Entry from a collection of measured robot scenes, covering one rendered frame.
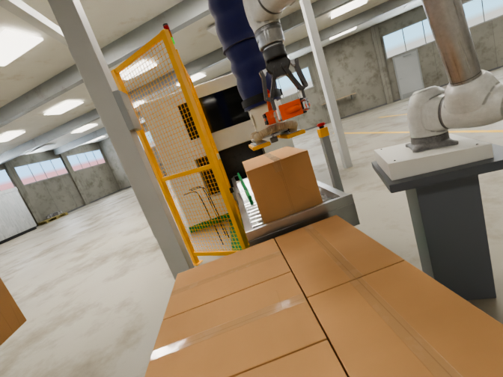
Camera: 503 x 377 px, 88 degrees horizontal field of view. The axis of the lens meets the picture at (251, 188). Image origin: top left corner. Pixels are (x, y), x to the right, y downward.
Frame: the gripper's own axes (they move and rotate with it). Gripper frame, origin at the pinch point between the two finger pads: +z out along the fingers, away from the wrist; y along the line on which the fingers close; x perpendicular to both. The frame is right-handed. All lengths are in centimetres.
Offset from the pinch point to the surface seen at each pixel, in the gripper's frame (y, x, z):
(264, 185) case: 15, -64, 38
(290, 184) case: -1, -65, 42
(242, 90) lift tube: 10, -53, -18
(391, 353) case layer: 2, 40, 66
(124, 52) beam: 199, -557, -245
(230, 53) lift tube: 10, -53, -37
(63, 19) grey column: 110, -119, -112
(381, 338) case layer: 2, 35, 66
